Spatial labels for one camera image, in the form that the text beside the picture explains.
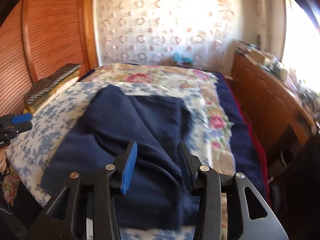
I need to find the navy blue printed t-shirt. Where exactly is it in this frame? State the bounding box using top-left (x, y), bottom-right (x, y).
top-left (41, 85), bottom-right (199, 230)

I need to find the person's left hand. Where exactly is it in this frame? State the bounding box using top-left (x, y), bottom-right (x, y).
top-left (0, 146), bottom-right (8, 173)

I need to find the yellow cushion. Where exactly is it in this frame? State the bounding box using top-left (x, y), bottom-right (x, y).
top-left (23, 106), bottom-right (36, 115)

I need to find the blue floral white sheet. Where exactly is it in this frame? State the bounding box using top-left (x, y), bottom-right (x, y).
top-left (4, 80), bottom-right (213, 240)

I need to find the dark patterned folded cloth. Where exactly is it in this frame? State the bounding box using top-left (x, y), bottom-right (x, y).
top-left (23, 63), bottom-right (81, 105)

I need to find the navy blue blanket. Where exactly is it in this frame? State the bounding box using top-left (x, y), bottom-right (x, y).
top-left (214, 73), bottom-right (266, 197)

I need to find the red blanket edge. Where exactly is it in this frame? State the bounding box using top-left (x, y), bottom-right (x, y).
top-left (223, 75), bottom-right (271, 206)

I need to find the wooden louvered wardrobe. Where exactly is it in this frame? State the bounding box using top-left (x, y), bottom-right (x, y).
top-left (1, 0), bottom-right (98, 115)

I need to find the wooden sideboard cabinet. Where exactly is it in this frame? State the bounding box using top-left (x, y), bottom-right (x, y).
top-left (232, 53), bottom-right (317, 177)

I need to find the floral bedspread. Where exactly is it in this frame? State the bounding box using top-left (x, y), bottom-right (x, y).
top-left (2, 63), bottom-right (235, 240)

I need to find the cardboard box on sideboard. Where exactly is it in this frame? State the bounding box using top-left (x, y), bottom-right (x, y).
top-left (247, 49), bottom-right (268, 65)

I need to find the light blue box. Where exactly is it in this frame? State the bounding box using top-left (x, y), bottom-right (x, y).
top-left (172, 52), bottom-right (193, 68)

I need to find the white circle-patterned curtain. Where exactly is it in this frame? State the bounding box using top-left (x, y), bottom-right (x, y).
top-left (94, 0), bottom-right (244, 71)

